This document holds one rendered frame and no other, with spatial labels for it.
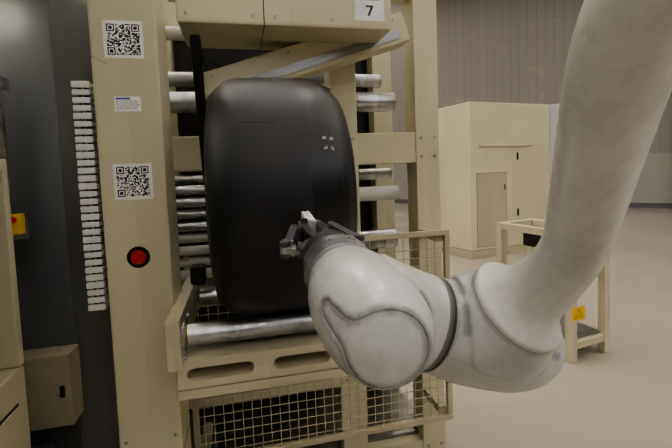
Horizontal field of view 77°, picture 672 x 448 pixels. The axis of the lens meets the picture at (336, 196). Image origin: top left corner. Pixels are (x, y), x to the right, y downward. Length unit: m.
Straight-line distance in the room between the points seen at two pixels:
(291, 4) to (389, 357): 1.09
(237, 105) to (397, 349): 0.60
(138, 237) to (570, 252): 0.82
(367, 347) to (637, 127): 0.24
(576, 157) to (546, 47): 12.77
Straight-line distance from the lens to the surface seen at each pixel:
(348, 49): 1.45
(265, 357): 0.94
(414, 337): 0.37
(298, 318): 0.95
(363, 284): 0.38
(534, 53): 13.13
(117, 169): 0.99
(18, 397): 0.99
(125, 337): 1.05
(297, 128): 0.81
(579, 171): 0.34
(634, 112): 0.31
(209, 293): 1.21
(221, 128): 0.82
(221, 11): 1.29
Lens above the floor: 1.23
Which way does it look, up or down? 4 degrees down
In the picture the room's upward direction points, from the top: 2 degrees counter-clockwise
